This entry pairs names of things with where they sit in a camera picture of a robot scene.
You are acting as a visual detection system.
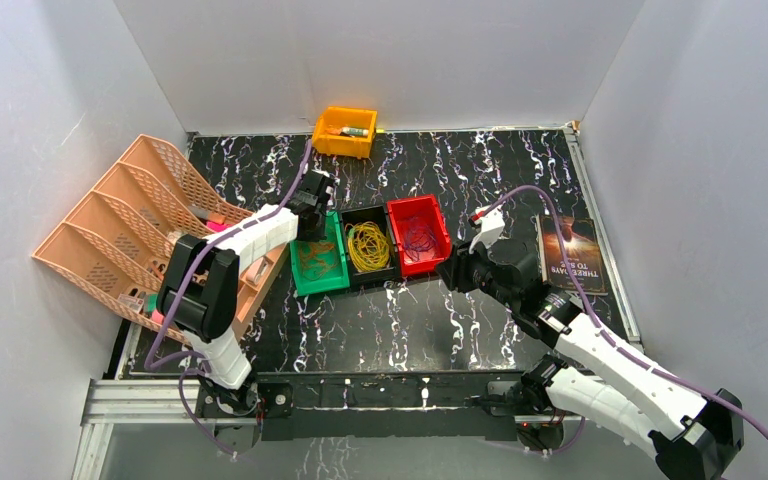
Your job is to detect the dark book three days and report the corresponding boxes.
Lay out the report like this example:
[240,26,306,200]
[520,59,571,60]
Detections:
[537,215,610,296]

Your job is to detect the green battery in bin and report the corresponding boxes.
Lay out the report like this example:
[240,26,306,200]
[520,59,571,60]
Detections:
[335,127,369,138]

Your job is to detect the red plastic bin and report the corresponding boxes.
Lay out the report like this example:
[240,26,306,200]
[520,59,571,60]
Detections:
[386,194,451,277]

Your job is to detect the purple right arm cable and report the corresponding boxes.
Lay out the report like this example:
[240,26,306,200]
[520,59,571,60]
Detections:
[473,185,768,480]

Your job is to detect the green plastic bin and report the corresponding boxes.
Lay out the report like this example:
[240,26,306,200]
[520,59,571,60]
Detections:
[290,212,350,296]

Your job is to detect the pink plastic file organizer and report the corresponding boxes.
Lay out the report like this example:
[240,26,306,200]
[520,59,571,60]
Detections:
[32,135,251,331]

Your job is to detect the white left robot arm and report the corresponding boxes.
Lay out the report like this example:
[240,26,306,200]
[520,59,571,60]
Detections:
[156,170,339,416]

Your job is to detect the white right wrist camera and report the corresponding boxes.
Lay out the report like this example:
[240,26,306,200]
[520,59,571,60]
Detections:
[469,206,505,253]

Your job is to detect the black plastic bin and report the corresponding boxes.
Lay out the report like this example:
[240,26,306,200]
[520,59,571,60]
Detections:
[338,204,400,287]

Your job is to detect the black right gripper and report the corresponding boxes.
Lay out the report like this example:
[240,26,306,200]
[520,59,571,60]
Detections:
[433,233,518,310]

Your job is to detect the orange cable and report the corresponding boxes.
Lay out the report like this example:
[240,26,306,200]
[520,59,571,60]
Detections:
[297,239,340,280]

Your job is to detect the yellow plastic bin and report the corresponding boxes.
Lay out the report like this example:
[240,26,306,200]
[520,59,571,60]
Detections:
[312,106,378,159]

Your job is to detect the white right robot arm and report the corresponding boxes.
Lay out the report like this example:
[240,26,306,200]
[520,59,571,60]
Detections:
[435,239,744,479]

